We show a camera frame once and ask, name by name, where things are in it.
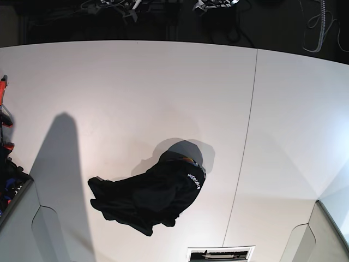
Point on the black t-shirt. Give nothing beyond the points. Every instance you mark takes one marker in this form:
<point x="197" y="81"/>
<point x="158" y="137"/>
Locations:
<point x="158" y="196"/>

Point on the printed paper sheet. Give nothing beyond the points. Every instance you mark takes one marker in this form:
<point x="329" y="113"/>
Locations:
<point x="224" y="254"/>

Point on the grey bin with clutter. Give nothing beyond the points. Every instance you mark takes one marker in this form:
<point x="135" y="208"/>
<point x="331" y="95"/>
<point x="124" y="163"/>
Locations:
<point x="14" y="182"/>

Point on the red orange hand tool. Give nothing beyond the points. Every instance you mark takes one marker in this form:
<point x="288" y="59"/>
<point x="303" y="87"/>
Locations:
<point x="6" y="120"/>

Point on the grey right table bracket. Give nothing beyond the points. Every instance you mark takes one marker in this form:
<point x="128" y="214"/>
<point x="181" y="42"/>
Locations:
<point x="317" y="240"/>

